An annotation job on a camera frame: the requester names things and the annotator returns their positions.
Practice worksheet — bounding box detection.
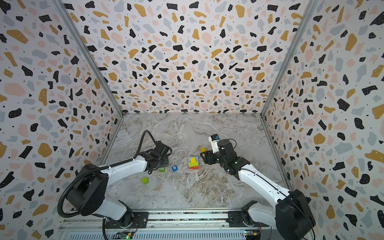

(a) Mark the lime green cylinder block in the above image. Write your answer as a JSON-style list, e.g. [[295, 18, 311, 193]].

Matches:
[[142, 177, 149, 185]]

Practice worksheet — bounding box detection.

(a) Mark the lime green rectangular block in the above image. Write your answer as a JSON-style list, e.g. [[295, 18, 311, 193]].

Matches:
[[189, 162, 199, 168]]

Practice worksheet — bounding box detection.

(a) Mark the light blue rectangular block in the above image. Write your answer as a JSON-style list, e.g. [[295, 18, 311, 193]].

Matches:
[[188, 157, 198, 162]]

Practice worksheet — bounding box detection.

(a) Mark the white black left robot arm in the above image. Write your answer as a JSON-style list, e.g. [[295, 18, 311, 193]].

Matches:
[[58, 141, 172, 226]]

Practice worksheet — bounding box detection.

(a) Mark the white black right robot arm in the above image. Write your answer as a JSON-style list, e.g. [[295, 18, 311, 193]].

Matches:
[[201, 135, 316, 240]]

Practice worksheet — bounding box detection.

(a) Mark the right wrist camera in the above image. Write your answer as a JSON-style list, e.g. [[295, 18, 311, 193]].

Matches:
[[209, 134, 220, 154]]

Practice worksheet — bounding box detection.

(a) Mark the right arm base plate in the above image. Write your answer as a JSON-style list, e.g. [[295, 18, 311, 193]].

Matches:
[[226, 211, 261, 228]]

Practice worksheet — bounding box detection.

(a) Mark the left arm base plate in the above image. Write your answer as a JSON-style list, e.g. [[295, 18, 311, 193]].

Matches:
[[105, 212, 149, 230]]

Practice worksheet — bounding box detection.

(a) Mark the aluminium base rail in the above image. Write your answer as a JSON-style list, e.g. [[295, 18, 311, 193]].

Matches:
[[56, 208, 319, 240]]

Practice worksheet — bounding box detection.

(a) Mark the aluminium left corner post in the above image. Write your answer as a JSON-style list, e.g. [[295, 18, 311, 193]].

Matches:
[[52, 1, 124, 118]]

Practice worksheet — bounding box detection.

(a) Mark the aluminium corner post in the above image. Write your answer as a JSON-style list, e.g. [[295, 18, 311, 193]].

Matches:
[[261, 0, 319, 119], [52, 1, 124, 118]]

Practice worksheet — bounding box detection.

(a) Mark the black corrugated cable conduit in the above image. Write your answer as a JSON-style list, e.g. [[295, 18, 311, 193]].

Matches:
[[56, 129, 158, 219]]

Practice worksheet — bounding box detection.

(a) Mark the aluminium right corner post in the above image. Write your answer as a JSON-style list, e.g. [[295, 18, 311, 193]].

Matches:
[[261, 0, 319, 119]]

